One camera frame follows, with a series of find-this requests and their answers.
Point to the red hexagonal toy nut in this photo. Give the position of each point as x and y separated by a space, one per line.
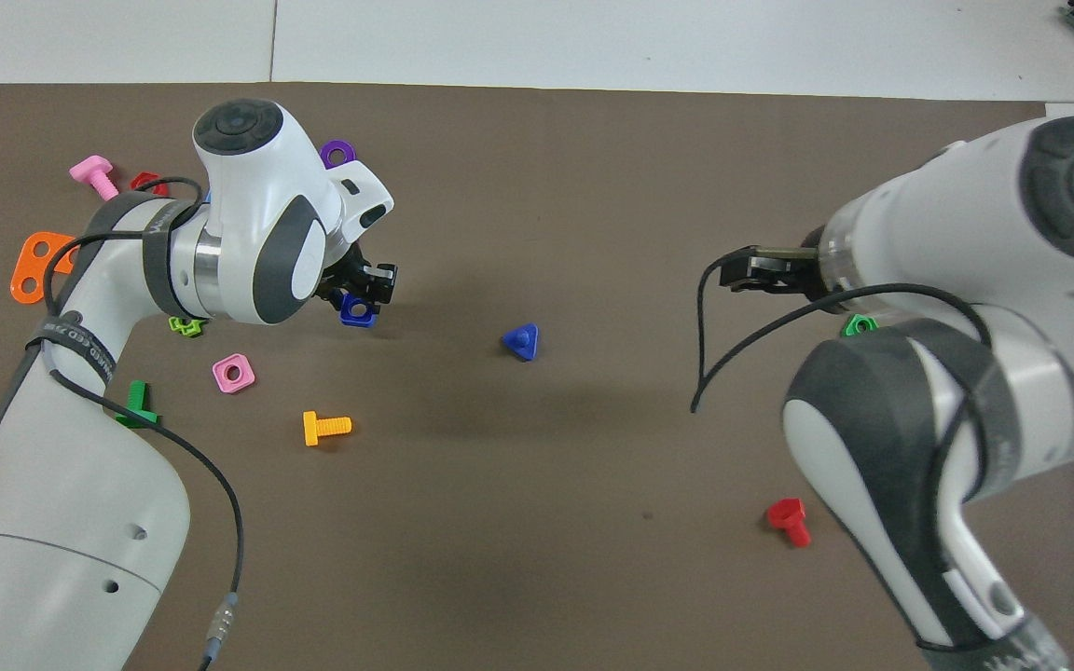
144 181

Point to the brown table mat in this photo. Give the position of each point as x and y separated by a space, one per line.
518 522

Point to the lime green flower toy nut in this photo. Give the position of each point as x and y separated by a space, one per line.
190 326

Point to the blue square toy nut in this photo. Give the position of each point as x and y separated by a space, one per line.
351 319

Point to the dark green toy bolt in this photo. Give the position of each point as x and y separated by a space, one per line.
136 401

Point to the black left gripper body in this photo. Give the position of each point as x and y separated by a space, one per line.
341 270

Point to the red plastic toy bolt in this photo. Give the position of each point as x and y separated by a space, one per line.
793 524

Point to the green triangular toy nut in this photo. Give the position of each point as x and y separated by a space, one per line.
859 327

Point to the pink square toy nut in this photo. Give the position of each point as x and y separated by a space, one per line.
223 380

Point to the blue triangular-head toy bolt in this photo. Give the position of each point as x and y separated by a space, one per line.
523 340

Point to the pink plastic toy bolt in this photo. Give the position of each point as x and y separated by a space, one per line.
99 177

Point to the yellow-orange plastic toy bolt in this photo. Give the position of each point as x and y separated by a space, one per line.
313 429

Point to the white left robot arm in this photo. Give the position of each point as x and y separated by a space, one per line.
248 214

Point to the orange heart-shaped toy plate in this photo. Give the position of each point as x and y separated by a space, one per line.
29 266

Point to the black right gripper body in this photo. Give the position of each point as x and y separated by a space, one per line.
793 270

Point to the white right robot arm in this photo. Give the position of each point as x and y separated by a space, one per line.
966 242

